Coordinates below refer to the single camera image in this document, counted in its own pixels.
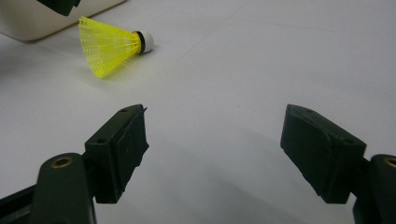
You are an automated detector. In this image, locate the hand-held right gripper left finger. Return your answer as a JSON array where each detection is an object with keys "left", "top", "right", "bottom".
[{"left": 83, "top": 104, "right": 150, "bottom": 204}]

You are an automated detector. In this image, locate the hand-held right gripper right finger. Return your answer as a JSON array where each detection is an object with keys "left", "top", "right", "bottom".
[{"left": 279, "top": 104, "right": 367, "bottom": 204}]

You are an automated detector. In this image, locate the white plastic storage bin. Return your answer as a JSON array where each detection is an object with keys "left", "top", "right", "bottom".
[{"left": 0, "top": 0, "right": 127, "bottom": 44}]

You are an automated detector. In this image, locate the yellow plastic shuttlecock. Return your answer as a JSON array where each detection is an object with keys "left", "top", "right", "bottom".
[{"left": 78, "top": 16, "right": 155, "bottom": 79}]

